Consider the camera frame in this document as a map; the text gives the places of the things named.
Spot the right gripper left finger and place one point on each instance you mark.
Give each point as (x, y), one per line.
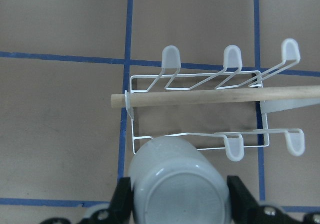
(121, 204)

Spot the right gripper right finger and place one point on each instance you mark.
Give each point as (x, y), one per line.
(243, 205)

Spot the white ikea cup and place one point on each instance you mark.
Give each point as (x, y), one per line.
(173, 183)

